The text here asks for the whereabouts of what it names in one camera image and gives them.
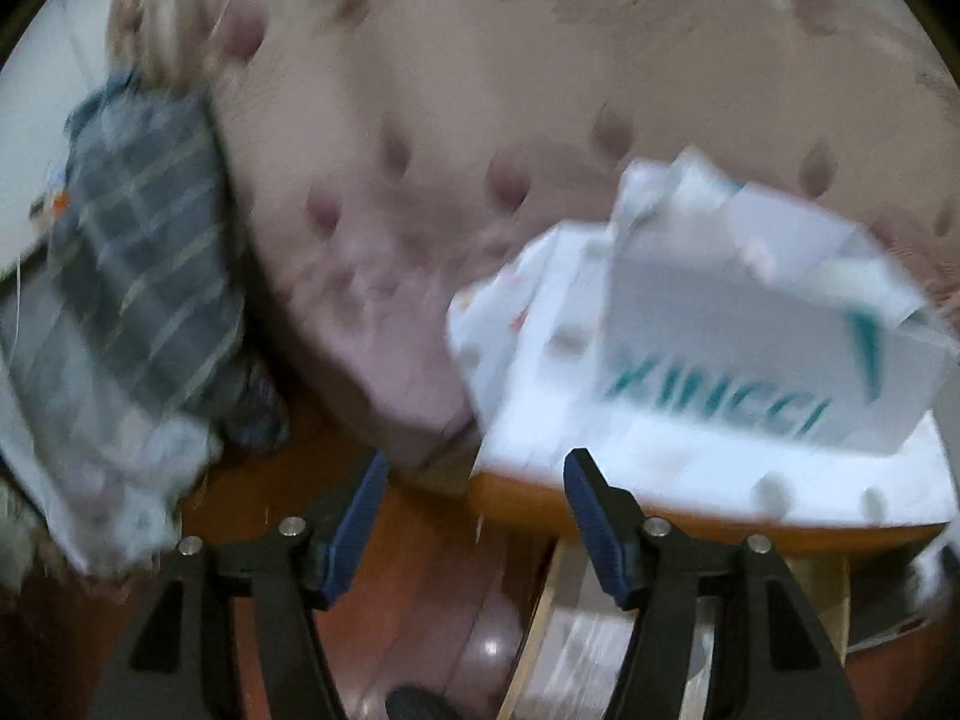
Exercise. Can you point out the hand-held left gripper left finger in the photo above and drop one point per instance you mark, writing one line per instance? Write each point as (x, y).
(356, 521)

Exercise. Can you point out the white shoe box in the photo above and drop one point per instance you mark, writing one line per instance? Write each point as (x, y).
(712, 330)

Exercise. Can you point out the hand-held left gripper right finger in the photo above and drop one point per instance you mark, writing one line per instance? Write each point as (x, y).
(592, 525)

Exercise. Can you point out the dark plaid cloth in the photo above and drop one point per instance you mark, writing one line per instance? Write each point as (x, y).
(97, 465)

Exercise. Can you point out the pink printed bed sheet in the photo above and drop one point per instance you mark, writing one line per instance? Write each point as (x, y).
(450, 127)

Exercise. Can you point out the wooden nightstand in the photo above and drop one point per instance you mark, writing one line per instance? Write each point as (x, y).
(525, 502)

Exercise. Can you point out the dark blue patterned cloth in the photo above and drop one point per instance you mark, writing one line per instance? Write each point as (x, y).
(255, 409)

